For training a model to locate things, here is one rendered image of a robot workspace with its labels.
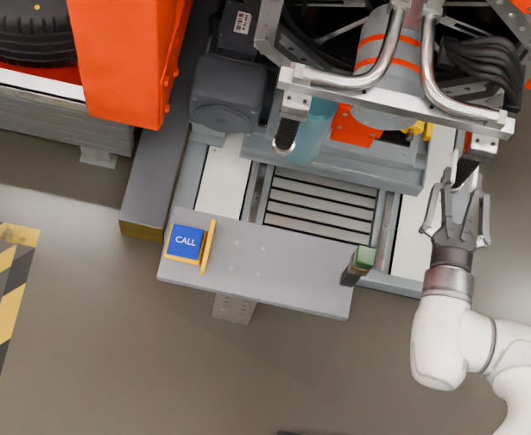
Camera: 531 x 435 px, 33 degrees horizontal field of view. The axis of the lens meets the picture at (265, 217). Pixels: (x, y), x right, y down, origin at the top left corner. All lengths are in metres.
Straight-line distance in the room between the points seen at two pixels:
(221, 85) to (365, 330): 0.78
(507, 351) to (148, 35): 0.83
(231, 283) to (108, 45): 0.60
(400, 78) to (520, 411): 0.62
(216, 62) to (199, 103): 0.11
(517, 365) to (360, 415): 0.89
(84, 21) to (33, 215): 0.97
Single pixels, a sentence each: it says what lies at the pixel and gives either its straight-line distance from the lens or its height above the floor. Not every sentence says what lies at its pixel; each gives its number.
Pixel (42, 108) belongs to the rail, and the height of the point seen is 0.32.
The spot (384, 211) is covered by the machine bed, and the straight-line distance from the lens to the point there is 2.48.
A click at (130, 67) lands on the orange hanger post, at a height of 0.80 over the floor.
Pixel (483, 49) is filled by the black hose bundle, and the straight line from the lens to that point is 1.61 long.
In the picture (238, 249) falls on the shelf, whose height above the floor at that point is 0.45.
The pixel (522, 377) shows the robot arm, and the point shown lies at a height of 0.89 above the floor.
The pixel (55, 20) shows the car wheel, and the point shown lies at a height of 0.50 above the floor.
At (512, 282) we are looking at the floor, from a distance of 2.62.
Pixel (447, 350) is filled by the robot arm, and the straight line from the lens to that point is 1.58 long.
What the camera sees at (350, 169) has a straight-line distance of 2.41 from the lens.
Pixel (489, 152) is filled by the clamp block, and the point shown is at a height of 0.95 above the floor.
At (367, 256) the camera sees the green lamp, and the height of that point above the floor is 0.66.
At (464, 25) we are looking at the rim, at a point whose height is 0.82.
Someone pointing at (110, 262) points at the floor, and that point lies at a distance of 2.46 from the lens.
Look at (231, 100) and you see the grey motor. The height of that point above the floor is 0.40.
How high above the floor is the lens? 2.36
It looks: 71 degrees down
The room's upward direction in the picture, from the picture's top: 18 degrees clockwise
